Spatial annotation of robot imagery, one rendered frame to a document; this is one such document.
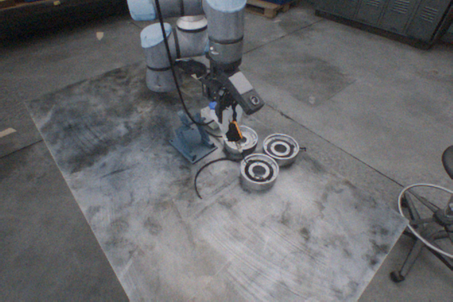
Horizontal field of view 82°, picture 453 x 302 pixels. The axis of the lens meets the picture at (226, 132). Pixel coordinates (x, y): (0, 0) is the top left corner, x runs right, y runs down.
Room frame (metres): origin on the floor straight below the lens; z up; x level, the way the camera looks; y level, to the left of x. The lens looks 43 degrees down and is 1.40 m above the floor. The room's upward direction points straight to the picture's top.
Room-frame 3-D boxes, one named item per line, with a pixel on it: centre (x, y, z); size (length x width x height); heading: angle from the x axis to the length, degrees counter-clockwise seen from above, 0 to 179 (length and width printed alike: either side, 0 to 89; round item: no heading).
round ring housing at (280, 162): (0.54, -0.16, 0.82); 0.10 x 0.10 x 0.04
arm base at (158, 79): (0.96, 0.26, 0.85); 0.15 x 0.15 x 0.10
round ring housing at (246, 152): (0.58, -0.04, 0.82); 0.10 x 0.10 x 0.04
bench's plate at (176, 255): (0.58, 0.17, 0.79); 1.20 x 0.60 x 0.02; 42
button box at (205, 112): (0.71, 0.04, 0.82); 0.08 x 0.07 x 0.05; 42
